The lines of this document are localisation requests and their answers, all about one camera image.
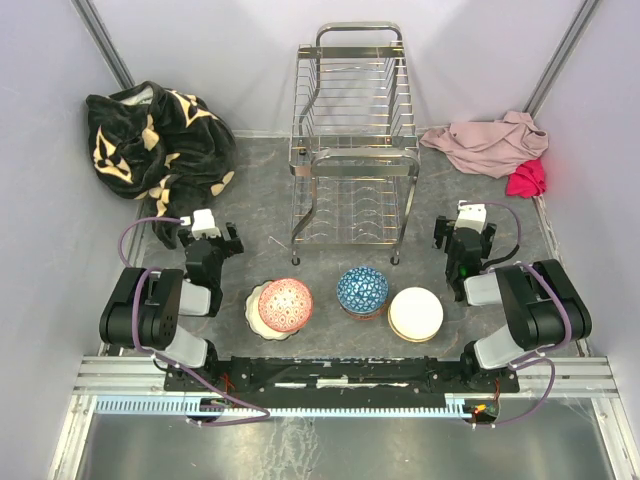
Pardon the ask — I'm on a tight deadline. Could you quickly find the blue triangle patterned bowl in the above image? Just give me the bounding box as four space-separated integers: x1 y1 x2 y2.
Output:
336 266 390 313

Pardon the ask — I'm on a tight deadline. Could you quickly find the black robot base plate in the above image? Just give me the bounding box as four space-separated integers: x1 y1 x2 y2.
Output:
196 357 520 409

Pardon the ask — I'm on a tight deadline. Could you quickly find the stainless steel dish rack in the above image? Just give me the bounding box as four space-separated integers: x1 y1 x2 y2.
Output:
288 21 420 265

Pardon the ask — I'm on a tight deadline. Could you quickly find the dusty pink cloth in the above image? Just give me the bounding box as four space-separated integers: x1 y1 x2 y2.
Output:
420 111 549 179

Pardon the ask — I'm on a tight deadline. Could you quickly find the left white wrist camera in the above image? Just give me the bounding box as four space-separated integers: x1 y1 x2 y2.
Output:
180 209 222 239

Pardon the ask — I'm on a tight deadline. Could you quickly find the light blue cable duct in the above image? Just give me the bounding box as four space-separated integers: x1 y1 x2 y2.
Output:
94 395 471 419

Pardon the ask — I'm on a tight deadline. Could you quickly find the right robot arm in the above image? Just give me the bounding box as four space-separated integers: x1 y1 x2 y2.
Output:
433 211 592 391

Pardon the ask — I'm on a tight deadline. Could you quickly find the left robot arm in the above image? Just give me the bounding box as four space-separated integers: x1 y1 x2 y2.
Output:
99 222 244 390

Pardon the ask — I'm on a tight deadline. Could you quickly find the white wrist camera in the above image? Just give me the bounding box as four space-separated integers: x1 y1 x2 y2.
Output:
180 209 222 239
454 200 487 233

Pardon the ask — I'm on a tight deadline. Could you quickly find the magenta cloth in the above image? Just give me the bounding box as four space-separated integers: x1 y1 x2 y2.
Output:
506 159 547 198

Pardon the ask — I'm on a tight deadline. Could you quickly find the white scalloped bowl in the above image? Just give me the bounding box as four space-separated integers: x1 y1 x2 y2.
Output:
245 280 297 341

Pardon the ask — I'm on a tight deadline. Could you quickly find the yellow floral bowl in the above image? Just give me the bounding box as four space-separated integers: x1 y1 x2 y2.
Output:
390 321 441 343

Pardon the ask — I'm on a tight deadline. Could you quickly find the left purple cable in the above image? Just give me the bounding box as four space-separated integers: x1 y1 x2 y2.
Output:
117 216 274 429

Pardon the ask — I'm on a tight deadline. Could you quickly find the plain white bowl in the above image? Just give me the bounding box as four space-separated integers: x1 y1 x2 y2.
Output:
388 287 444 326

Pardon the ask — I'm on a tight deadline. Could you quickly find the aluminium frame rail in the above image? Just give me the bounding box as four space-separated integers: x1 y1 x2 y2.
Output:
49 356 639 479

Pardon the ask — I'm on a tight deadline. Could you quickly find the red patterned bowl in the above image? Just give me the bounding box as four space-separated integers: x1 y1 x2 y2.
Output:
257 278 314 334

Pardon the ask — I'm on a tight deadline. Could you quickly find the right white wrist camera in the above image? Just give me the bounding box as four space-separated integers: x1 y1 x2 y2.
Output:
454 200 487 233

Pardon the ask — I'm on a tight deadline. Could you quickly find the black and cream blanket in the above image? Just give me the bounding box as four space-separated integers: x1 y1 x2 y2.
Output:
86 81 237 245

